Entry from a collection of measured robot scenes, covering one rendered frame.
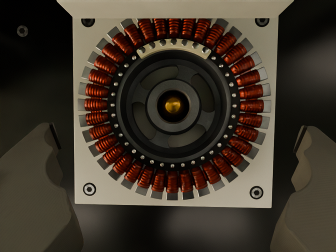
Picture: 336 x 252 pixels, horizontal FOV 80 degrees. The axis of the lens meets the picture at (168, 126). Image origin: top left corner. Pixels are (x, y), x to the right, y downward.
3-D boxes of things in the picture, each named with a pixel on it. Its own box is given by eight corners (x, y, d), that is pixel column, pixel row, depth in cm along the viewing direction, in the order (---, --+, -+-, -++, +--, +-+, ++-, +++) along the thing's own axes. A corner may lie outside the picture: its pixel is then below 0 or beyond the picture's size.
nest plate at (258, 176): (264, 201, 16) (272, 209, 15) (81, 198, 17) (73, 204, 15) (271, 11, 16) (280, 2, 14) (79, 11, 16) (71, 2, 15)
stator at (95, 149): (247, 183, 15) (271, 206, 11) (98, 181, 15) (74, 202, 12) (252, 30, 14) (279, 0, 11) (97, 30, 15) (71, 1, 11)
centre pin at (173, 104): (186, 120, 15) (188, 121, 12) (159, 120, 15) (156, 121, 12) (186, 94, 15) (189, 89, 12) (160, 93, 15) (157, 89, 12)
